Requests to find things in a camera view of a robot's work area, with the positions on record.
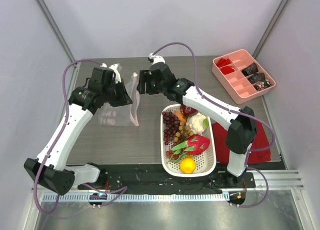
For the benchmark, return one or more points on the clear pink-dotted zip bag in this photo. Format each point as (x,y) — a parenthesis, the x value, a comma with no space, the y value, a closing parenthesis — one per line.
(123,115)

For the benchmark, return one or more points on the pink dragon fruit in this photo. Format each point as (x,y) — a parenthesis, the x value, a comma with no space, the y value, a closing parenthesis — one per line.
(194,145)

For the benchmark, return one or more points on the yellow-brown longan bunch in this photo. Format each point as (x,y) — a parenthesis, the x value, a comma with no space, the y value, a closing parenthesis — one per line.
(183,133)

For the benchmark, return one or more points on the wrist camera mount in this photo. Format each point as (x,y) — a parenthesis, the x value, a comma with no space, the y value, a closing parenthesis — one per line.
(116,68)
(154,59)

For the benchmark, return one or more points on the dark purple grape bunch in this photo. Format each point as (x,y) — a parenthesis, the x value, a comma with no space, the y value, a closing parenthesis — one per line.
(171,131)

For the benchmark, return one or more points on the orange peach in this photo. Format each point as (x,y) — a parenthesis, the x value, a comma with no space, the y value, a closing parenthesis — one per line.
(180,116)

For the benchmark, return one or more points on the dark red apple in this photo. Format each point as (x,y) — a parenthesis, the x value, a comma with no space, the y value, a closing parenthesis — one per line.
(187,111)

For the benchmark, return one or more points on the aluminium frame post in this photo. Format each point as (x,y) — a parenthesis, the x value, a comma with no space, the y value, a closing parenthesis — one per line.
(55,29)
(271,26)

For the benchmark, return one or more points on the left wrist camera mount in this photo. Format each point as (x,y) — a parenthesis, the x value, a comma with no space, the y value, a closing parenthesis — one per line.
(116,68)

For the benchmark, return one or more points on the white perforated plastic basket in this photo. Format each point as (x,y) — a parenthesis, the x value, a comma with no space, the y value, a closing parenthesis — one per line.
(206,161)

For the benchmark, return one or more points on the dark patterned cup upper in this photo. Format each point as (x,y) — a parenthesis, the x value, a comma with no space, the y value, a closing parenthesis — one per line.
(249,70)

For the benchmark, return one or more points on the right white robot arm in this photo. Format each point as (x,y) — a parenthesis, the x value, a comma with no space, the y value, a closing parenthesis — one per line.
(239,124)

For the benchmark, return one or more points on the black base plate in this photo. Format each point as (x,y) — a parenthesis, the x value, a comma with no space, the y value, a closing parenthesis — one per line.
(152,179)

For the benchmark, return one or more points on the pink divided tray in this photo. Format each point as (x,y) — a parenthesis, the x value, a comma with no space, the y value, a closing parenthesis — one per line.
(235,83)

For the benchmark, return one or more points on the left aluminium frame post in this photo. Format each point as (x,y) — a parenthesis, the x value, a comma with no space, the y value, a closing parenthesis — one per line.
(55,29)

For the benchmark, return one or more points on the white slotted cable duct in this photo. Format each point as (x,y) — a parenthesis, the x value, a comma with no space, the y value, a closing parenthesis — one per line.
(102,197)

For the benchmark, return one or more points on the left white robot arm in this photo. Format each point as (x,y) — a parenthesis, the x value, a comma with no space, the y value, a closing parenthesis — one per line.
(49,168)

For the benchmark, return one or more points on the red cloth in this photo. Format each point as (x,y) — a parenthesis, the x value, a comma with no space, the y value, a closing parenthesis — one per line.
(223,153)

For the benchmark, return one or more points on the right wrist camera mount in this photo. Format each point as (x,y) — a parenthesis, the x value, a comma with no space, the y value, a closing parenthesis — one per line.
(154,59)

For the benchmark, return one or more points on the white cauliflower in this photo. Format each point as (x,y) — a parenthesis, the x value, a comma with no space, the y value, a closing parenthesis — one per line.
(198,123)

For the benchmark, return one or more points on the red grape bunch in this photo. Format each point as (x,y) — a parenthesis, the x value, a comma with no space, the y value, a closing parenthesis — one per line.
(174,156)

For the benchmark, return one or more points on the right aluminium frame post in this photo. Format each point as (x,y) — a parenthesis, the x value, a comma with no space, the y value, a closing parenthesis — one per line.
(271,26)

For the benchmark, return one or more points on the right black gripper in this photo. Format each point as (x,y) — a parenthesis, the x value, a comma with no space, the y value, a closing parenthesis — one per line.
(142,81)

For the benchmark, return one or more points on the yellow lemon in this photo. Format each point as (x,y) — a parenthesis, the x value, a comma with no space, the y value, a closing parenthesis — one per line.
(188,165)

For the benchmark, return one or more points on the red pieces upper compartment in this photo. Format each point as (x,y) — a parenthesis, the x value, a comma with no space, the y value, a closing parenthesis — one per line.
(223,62)

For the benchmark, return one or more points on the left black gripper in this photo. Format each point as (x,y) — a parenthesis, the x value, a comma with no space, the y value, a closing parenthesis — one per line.
(124,99)

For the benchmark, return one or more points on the dark patterned cup lower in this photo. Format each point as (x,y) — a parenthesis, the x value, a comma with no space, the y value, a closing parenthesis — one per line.
(259,81)

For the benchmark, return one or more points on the dark patterned cup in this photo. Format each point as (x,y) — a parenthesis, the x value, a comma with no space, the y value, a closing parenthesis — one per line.
(259,81)
(249,70)

